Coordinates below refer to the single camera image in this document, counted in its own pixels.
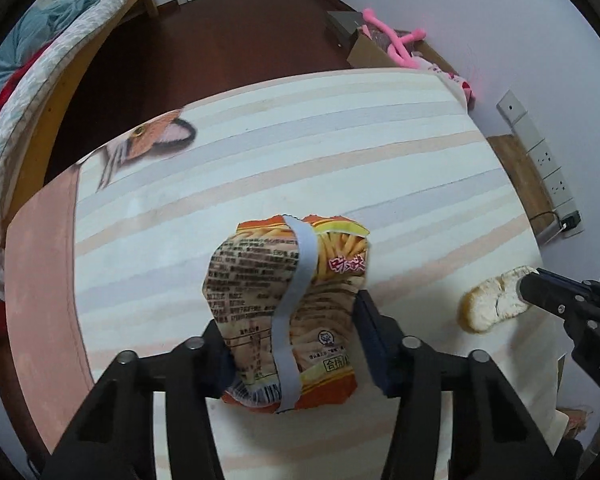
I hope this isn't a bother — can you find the white power strip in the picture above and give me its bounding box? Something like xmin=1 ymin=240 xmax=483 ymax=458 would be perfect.
xmin=496 ymin=91 xmax=584 ymax=245

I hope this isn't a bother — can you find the black charger plug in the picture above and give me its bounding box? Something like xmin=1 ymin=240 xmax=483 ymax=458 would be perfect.
xmin=560 ymin=210 xmax=581 ymax=232

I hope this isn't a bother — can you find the orange fries snack bag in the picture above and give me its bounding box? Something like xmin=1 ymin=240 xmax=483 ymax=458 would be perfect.
xmin=202 ymin=214 xmax=370 ymax=413

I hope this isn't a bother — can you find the striped white table cover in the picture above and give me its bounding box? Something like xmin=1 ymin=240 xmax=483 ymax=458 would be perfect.
xmin=72 ymin=68 xmax=564 ymax=480

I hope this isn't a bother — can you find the pink panther plush toy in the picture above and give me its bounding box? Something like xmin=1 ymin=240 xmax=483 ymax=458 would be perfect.
xmin=361 ymin=8 xmax=475 ymax=110

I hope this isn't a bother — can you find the wooden bed frame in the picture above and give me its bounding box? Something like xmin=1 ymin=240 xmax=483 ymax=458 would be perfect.
xmin=4 ymin=0 xmax=159 ymax=226

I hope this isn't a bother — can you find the white checkered mattress quilt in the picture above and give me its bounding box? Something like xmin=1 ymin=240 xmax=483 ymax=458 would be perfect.
xmin=0 ymin=0 xmax=140 ymax=300

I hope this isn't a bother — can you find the bread piece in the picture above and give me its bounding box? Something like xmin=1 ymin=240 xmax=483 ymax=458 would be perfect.
xmin=458 ymin=266 xmax=538 ymax=333

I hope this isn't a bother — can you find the pink tablecloth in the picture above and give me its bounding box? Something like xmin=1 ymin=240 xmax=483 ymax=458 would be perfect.
xmin=5 ymin=166 xmax=94 ymax=451

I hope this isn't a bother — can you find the cardboard box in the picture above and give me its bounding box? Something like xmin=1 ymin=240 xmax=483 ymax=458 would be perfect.
xmin=325 ymin=11 xmax=457 ymax=74

